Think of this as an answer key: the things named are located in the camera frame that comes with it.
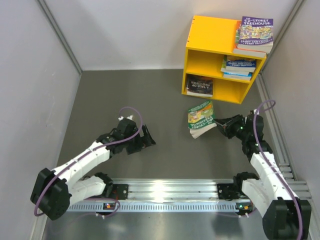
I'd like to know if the blue 39-storey book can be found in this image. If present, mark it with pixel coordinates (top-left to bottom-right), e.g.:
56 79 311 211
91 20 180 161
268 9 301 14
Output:
220 55 257 73

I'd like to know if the dark green treehouse book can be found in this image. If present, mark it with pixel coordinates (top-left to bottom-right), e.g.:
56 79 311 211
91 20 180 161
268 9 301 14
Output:
187 100 217 139

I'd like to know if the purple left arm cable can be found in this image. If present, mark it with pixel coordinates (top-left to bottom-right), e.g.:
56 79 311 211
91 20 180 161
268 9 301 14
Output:
33 106 144 218

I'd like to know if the dark Tale of Two Cities book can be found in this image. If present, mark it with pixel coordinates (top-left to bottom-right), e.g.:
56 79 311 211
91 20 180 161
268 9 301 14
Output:
186 74 214 98

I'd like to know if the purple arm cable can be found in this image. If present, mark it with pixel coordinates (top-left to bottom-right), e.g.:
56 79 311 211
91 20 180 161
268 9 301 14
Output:
33 106 144 218
246 99 305 240

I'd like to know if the yellow wooden shelf cabinet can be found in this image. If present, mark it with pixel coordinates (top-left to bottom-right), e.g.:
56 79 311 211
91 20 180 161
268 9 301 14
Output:
181 15 267 104

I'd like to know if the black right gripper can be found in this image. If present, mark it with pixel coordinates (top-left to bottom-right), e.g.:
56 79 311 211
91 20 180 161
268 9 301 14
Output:
213 114 250 141

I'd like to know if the blue 26-storey book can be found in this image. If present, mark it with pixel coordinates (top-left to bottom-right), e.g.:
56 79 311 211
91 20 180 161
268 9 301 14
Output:
223 72 252 81

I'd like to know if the purple 52-storey book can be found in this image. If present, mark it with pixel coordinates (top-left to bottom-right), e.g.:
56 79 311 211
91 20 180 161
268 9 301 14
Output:
236 16 274 54

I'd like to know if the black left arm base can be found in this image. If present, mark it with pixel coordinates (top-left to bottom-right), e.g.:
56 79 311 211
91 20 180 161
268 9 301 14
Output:
104 184 129 200

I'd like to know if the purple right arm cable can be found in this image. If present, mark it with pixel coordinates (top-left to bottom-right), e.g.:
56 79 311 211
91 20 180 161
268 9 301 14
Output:
246 99 305 240

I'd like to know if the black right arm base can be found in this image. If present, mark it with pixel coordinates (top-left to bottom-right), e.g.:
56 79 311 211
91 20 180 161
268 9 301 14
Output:
217 183 247 201

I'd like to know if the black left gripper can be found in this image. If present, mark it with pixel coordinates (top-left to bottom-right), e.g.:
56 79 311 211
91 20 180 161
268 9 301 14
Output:
123 124 155 155

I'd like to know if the aluminium mounting rail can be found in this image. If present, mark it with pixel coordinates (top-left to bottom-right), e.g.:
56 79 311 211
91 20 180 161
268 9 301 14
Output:
67 180 255 216

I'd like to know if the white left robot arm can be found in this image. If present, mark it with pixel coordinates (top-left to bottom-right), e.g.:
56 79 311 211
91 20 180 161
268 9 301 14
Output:
30 118 156 221

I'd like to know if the orange 78-storey book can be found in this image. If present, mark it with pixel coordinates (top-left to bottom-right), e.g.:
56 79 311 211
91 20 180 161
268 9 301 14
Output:
232 20 267 58

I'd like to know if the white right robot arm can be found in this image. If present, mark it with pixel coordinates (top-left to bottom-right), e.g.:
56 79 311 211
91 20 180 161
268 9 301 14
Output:
214 112 312 240

